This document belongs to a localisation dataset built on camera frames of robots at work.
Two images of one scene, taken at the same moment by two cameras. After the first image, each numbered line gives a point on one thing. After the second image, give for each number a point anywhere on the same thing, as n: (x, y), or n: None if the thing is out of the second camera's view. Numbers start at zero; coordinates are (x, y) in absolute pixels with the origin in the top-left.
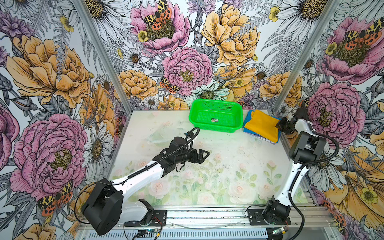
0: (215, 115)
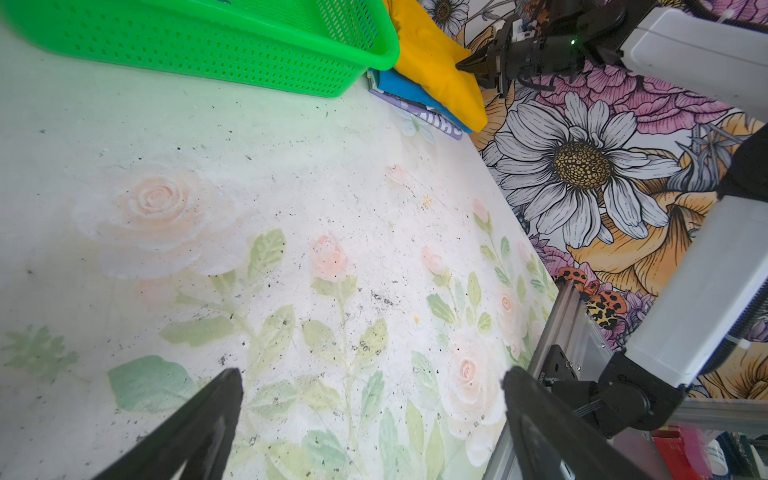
0: (301, 47)
